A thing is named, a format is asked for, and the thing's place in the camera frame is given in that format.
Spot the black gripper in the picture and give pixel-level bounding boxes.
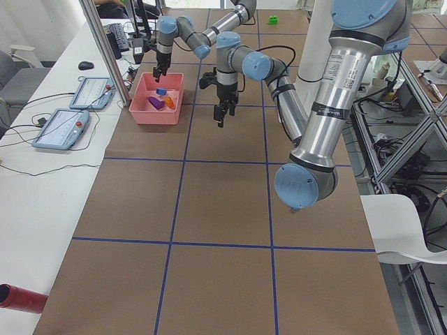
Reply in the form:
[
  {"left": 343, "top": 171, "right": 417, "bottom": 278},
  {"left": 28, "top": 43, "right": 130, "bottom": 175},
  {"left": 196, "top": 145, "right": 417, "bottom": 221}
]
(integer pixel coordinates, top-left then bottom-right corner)
[
  {"left": 152, "top": 51, "right": 171, "bottom": 82},
  {"left": 213, "top": 82, "right": 238, "bottom": 128}
]

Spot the small blue toy block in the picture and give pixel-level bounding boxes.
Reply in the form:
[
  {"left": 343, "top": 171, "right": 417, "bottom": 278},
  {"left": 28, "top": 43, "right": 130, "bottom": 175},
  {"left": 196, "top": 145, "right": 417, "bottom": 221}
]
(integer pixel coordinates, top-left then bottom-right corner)
[{"left": 156, "top": 87, "right": 168, "bottom": 96}]

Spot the orange toy block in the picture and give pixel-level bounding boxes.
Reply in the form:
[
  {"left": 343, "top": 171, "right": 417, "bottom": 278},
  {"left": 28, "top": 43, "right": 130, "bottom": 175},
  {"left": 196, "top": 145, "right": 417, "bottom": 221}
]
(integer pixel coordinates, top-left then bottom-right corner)
[{"left": 164, "top": 96, "right": 175, "bottom": 110}]

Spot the purple toy block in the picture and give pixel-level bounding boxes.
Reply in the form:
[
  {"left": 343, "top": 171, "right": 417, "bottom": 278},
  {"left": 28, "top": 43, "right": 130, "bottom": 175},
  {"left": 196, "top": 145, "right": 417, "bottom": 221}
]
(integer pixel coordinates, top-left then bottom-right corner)
[{"left": 147, "top": 96, "right": 165, "bottom": 110}]

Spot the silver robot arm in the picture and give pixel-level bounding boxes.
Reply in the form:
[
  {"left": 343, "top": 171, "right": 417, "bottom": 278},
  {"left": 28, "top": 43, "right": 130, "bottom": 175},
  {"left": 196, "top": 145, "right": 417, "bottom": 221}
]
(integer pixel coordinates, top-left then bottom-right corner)
[
  {"left": 216, "top": 1, "right": 413, "bottom": 210},
  {"left": 153, "top": 0, "right": 257, "bottom": 82}
]

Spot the pink plastic box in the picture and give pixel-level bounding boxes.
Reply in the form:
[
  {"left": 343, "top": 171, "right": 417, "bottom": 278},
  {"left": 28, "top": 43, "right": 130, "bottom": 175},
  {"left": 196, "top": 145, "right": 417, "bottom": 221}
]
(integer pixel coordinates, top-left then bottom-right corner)
[{"left": 129, "top": 73, "right": 184, "bottom": 125}]

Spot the black keyboard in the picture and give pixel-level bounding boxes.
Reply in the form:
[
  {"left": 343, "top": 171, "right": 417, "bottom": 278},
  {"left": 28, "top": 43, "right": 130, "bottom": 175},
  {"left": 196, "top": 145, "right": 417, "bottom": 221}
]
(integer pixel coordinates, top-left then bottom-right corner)
[{"left": 104, "top": 23, "right": 129, "bottom": 52}]

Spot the upper teach pendant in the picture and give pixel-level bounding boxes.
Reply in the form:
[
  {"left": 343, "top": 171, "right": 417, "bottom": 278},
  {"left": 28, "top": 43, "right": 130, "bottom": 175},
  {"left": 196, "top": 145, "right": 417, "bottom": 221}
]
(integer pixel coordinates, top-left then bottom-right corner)
[{"left": 69, "top": 77, "right": 114, "bottom": 110}]

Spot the teach pendant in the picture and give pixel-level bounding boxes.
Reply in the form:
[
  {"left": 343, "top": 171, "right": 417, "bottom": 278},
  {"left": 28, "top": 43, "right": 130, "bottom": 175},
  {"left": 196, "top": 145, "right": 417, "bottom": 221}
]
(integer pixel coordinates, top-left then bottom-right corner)
[
  {"left": 69, "top": 77, "right": 114, "bottom": 110},
  {"left": 31, "top": 109, "right": 90, "bottom": 151}
]

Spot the black computer mouse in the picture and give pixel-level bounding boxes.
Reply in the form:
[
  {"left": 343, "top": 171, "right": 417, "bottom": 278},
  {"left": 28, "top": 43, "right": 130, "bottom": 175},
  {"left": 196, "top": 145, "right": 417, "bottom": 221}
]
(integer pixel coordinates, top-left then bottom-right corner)
[{"left": 78, "top": 61, "right": 94, "bottom": 70}]

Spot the lower teach pendant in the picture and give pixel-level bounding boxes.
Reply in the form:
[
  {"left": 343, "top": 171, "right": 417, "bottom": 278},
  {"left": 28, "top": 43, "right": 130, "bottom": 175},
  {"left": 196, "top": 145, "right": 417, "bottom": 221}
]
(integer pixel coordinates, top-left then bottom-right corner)
[{"left": 31, "top": 109, "right": 90, "bottom": 151}]

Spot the white chair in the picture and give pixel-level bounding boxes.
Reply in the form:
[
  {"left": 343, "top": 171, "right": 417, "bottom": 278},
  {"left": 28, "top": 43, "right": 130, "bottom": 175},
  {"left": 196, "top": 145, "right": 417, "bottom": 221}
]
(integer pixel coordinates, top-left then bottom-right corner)
[{"left": 360, "top": 194, "right": 446, "bottom": 265}]

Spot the red bottle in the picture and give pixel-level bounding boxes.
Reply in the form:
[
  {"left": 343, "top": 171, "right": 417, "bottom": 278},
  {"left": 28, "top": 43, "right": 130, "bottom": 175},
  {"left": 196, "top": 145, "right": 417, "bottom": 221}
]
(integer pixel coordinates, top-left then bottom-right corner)
[{"left": 1, "top": 283, "right": 48, "bottom": 314}]

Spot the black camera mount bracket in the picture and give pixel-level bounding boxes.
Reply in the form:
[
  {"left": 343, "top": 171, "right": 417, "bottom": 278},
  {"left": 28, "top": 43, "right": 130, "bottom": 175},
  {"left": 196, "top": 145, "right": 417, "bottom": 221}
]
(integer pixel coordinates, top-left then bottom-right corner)
[{"left": 198, "top": 67, "right": 217, "bottom": 89}]

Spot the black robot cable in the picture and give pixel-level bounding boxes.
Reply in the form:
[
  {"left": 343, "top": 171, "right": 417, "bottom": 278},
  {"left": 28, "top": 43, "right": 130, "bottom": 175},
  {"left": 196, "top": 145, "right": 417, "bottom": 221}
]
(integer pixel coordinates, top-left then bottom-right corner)
[{"left": 240, "top": 45, "right": 298, "bottom": 92}]

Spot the aluminium frame post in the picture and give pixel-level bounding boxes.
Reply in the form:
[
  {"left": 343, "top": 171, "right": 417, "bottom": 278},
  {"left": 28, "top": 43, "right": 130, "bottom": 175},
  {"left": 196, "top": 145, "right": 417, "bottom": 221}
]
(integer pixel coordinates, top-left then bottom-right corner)
[{"left": 79, "top": 0, "right": 131, "bottom": 107}]

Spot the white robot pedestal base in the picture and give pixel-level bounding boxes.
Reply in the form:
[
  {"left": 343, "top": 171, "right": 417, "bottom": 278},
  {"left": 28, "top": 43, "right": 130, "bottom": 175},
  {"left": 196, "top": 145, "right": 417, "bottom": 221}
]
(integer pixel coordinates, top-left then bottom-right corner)
[{"left": 297, "top": 0, "right": 333, "bottom": 83}]

